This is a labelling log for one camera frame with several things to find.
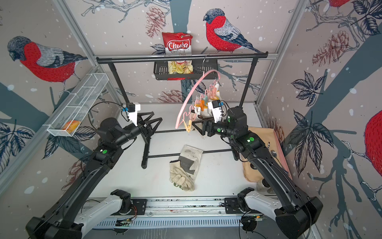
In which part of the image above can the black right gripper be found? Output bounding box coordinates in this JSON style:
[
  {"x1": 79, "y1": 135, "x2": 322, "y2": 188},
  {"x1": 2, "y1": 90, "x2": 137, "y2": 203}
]
[{"x1": 192, "y1": 116, "x2": 237, "y2": 141}]

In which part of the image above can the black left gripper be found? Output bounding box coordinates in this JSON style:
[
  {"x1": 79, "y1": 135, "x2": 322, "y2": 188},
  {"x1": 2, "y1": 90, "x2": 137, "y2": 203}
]
[{"x1": 114, "y1": 111, "x2": 162, "y2": 148}]

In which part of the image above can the knit glove yellow cuff bottom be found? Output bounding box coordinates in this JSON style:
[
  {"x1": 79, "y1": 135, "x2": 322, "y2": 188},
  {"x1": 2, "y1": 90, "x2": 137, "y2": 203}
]
[{"x1": 198, "y1": 107, "x2": 213, "y2": 119}]

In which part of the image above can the pink clip hanger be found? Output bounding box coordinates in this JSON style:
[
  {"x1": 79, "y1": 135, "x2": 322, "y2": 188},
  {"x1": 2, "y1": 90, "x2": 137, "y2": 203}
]
[{"x1": 174, "y1": 55, "x2": 221, "y2": 132}]

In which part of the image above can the beige glove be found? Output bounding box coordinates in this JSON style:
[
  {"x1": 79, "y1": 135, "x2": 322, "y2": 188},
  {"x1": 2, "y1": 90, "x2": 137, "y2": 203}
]
[{"x1": 170, "y1": 145, "x2": 204, "y2": 192}]

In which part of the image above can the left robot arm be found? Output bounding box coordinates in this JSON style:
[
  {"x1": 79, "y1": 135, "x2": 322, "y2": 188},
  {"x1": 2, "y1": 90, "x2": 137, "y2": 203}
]
[{"x1": 25, "y1": 112, "x2": 162, "y2": 239}]

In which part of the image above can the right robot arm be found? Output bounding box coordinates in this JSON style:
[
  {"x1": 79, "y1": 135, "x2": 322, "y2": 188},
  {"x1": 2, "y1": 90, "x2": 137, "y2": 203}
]
[{"x1": 192, "y1": 107, "x2": 323, "y2": 239}]

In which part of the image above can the yellow clothespin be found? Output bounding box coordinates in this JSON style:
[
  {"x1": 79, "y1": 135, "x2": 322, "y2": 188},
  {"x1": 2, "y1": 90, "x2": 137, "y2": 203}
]
[{"x1": 183, "y1": 120, "x2": 194, "y2": 132}]

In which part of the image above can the orange clothespin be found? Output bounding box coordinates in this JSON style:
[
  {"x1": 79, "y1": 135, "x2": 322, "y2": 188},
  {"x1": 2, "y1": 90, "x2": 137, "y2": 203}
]
[{"x1": 198, "y1": 100, "x2": 208, "y2": 112}]

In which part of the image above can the black garment rack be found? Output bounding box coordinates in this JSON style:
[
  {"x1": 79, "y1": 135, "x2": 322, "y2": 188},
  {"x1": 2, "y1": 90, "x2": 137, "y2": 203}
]
[{"x1": 96, "y1": 52, "x2": 269, "y2": 160}]

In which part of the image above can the beige cloth mat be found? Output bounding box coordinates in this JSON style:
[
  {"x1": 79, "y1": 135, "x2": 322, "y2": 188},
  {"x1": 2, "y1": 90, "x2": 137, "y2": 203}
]
[{"x1": 239, "y1": 127, "x2": 289, "y2": 190}]

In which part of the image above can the orange snack packet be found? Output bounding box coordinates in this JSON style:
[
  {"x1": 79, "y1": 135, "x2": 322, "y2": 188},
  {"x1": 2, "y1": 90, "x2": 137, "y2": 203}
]
[{"x1": 62, "y1": 120, "x2": 81, "y2": 134}]

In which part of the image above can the pink tray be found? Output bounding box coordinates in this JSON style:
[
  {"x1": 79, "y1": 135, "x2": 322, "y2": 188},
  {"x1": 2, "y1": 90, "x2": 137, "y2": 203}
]
[{"x1": 274, "y1": 130, "x2": 292, "y2": 179}]

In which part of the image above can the red cassava chips bag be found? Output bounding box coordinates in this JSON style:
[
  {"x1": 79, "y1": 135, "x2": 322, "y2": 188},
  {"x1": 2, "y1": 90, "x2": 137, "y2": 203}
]
[{"x1": 162, "y1": 32, "x2": 194, "y2": 75}]

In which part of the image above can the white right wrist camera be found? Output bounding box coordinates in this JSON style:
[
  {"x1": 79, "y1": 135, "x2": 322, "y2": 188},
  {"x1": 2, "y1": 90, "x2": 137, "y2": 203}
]
[{"x1": 208, "y1": 100, "x2": 223, "y2": 123}]

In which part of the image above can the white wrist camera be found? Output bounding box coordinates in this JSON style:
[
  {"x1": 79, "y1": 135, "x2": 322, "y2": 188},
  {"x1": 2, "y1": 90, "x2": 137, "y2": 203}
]
[
  {"x1": 208, "y1": 100, "x2": 223, "y2": 123},
  {"x1": 122, "y1": 103, "x2": 141, "y2": 126}
]

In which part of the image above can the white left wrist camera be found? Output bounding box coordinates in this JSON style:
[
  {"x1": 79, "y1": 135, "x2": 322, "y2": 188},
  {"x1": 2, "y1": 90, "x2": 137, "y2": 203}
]
[{"x1": 122, "y1": 103, "x2": 141, "y2": 126}]

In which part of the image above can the black wall basket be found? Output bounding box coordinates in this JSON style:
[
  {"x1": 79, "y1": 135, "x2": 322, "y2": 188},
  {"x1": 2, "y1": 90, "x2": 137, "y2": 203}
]
[{"x1": 154, "y1": 59, "x2": 218, "y2": 81}]

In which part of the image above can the white wire mesh shelf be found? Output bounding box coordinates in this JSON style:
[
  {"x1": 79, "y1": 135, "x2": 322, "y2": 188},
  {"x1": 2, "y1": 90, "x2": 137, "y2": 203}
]
[{"x1": 47, "y1": 73, "x2": 109, "y2": 137}]

